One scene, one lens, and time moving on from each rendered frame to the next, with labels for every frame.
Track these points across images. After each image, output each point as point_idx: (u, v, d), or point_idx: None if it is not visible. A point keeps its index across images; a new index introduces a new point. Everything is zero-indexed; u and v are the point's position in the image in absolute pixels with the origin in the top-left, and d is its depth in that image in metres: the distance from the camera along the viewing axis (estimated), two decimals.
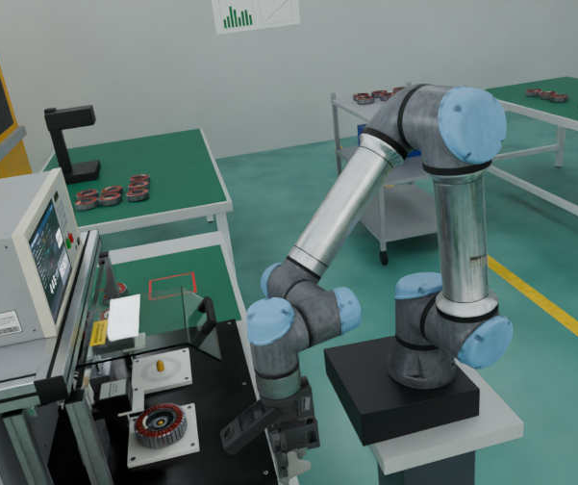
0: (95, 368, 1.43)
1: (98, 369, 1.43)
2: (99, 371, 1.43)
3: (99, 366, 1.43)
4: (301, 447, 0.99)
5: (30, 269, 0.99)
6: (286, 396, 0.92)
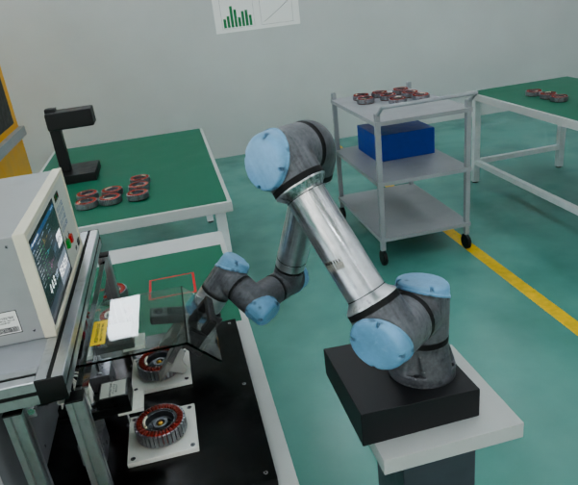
0: (95, 368, 1.43)
1: (98, 369, 1.43)
2: (99, 371, 1.43)
3: (99, 366, 1.43)
4: (188, 350, 1.46)
5: (30, 269, 0.99)
6: None
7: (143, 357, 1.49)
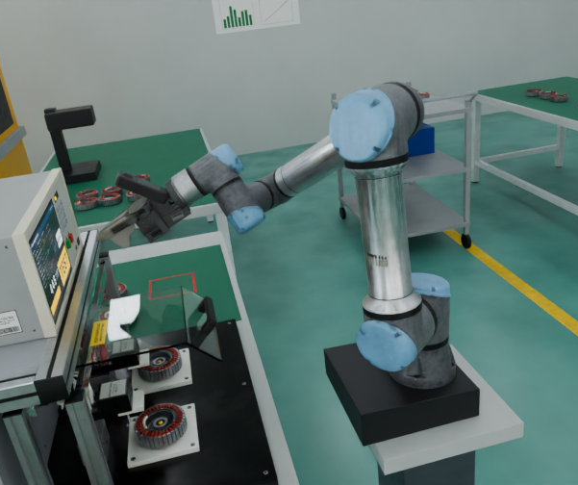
0: None
1: None
2: None
3: None
4: (141, 231, 1.28)
5: (30, 269, 0.99)
6: (183, 197, 1.26)
7: None
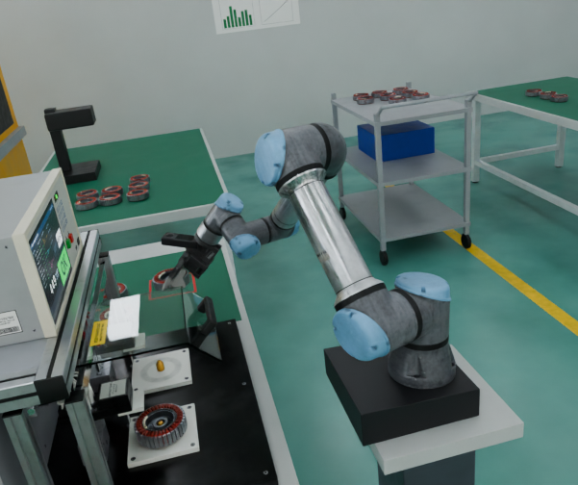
0: (95, 368, 1.43)
1: (98, 369, 1.43)
2: (99, 371, 1.43)
3: (99, 366, 1.43)
4: (190, 271, 1.73)
5: (30, 269, 0.99)
6: (205, 242, 1.66)
7: (161, 272, 1.80)
